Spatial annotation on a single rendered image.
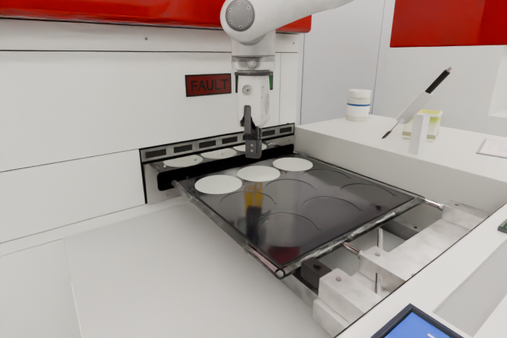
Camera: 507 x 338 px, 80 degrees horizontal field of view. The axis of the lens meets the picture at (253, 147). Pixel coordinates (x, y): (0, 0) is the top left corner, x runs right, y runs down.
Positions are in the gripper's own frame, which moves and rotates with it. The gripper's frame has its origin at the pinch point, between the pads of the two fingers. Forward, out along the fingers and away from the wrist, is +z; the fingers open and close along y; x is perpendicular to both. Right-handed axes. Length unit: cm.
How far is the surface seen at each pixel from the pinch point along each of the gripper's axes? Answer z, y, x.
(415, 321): 1.5, -38.1, -22.1
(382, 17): -59, 328, -69
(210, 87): -11.6, 7.7, 12.1
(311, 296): 13.8, -23.7, -13.9
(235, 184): 7.9, -1.9, 3.5
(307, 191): 8.0, -1.7, -11.7
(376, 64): -9, 328, -69
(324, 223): 7.9, -13.8, -15.2
